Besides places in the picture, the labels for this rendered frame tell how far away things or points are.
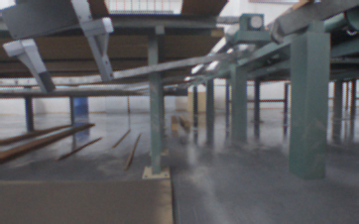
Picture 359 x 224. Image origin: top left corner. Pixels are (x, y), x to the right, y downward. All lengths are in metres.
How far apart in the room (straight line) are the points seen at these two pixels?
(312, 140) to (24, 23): 1.16
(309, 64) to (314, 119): 0.27
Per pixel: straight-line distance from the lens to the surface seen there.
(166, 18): 0.96
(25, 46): 0.44
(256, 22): 0.89
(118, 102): 6.60
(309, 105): 1.10
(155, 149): 1.04
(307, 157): 1.15
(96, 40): 0.36
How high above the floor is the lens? 0.43
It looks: 4 degrees down
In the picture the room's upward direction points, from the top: 1 degrees counter-clockwise
